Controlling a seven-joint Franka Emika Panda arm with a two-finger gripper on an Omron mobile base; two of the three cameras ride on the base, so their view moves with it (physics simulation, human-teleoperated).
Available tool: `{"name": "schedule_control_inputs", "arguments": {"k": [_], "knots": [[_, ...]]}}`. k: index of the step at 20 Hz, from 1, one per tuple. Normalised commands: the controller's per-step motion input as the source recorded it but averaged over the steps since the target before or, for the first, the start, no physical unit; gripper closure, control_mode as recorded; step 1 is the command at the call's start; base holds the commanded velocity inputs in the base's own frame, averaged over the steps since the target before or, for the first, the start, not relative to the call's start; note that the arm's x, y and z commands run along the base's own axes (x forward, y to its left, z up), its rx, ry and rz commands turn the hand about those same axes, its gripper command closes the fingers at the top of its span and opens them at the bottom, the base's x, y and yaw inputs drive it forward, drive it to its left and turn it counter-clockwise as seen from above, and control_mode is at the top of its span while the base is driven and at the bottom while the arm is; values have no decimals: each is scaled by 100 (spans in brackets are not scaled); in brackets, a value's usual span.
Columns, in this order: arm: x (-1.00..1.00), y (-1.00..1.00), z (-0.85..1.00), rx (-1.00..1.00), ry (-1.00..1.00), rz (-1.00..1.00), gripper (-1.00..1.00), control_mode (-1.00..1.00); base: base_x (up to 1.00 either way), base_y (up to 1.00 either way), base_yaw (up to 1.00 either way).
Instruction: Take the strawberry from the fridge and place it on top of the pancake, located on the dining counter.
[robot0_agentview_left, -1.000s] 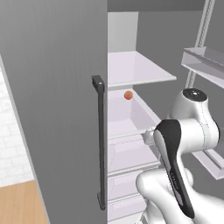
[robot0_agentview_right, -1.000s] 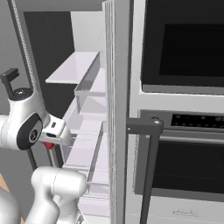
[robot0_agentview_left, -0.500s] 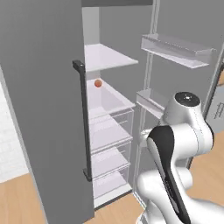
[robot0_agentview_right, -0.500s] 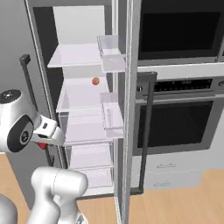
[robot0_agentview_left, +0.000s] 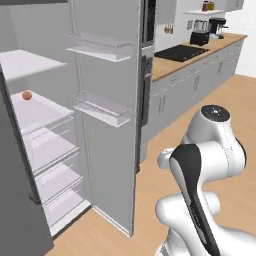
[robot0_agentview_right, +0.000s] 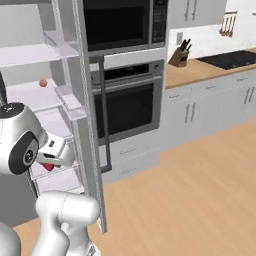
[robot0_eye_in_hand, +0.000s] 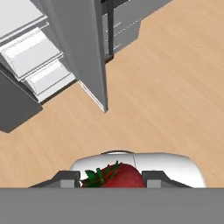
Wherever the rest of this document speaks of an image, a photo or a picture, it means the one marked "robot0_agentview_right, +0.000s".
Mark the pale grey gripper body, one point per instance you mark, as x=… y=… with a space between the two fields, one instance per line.
x=50 y=160

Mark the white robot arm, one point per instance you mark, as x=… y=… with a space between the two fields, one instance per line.
x=20 y=133

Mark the red strawberry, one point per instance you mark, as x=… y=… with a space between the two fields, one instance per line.
x=49 y=166

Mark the grey fridge door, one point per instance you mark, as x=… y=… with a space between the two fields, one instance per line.
x=85 y=110

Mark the grey fridge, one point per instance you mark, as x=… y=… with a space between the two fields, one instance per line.
x=30 y=53

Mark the small orange round fruit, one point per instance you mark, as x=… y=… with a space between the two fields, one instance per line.
x=43 y=82

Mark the white drawer cabinet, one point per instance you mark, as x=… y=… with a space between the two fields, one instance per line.
x=133 y=156

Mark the steel and black microwave oven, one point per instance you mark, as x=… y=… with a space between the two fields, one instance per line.
x=116 y=23

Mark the white base cupboards run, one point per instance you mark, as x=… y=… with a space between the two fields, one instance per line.
x=206 y=106

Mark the wooden knife block with knives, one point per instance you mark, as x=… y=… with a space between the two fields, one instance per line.
x=180 y=56

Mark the black hob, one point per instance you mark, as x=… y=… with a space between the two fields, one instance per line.
x=230 y=59

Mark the grey wall socket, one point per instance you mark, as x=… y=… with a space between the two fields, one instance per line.
x=179 y=37

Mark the white wall cupboards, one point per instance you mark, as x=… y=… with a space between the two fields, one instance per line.
x=196 y=11

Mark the rail with hanging tools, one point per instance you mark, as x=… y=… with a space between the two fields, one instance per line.
x=228 y=24

